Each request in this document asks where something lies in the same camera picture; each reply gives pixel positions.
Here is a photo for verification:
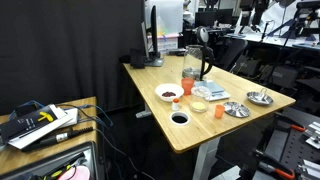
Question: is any silver pan with wire handle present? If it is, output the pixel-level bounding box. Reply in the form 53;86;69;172
246;87;275;107

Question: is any grey digital kitchen scale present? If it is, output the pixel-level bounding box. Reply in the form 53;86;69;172
194;80;232;102

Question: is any white bowl with red beans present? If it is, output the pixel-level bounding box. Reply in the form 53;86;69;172
154;83;185;103

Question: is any white bottle with orange cap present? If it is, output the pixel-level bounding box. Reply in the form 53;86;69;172
171;97;180;112

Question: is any large orange cup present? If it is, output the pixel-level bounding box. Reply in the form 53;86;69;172
181;77;195;96

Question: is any white desk leg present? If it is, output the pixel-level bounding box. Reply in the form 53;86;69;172
192;136;222;180
135;102;153;119

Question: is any black box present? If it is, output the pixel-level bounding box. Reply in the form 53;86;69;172
129;48;146;70

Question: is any glass jar with yellow contents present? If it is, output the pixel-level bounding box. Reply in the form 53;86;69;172
189;86;212;114

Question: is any white storage bin pink lid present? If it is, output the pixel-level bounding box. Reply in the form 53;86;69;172
147;32;181;54

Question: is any black computer monitor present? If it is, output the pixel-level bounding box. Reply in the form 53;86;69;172
141;0;165;68

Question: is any small orange cup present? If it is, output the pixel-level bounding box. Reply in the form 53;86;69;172
214;104;226;120

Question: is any round silver lamp head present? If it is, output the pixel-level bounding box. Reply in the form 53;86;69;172
195;26;210;45

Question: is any white board panel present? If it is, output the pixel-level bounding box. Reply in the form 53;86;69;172
144;0;185;36

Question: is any round silver lid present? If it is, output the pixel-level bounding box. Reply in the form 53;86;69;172
222;101;251;119

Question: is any black office chair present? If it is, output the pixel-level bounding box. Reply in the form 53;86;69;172
218;38;249;73

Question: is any black background monitor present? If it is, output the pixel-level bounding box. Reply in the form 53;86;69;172
194;8;234;29

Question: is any black curtain backdrop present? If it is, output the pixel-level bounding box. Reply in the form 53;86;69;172
0;0;147;116

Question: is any black handheld tool silver band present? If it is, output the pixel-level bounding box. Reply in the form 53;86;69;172
21;126;94;153

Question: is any pink round object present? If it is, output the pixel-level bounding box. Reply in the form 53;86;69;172
58;165;92;180

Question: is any black small device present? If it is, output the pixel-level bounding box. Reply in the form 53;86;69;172
14;103;39;118

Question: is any black booklet with yellow mark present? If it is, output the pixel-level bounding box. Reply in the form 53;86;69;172
0;105;59;144

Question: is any grey tool case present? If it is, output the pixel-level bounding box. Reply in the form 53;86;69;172
0;141;101;180

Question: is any black perforated cart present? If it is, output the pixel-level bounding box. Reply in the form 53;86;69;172
239;106;320;180

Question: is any silver metal block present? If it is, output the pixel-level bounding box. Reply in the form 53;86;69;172
297;159;320;180
304;121;320;150

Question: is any glass kettle with black handle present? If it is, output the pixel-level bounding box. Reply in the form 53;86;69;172
181;44;215;82

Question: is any blue cable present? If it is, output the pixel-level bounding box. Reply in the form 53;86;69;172
8;99;114;128

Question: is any black cable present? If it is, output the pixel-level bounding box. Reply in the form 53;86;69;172
56;104;156;180

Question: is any yellow handled tool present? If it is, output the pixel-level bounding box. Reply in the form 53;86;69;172
49;169;64;178

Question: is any orange handled clamp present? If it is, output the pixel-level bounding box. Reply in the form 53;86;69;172
254;149;297;180
274;113;307;133

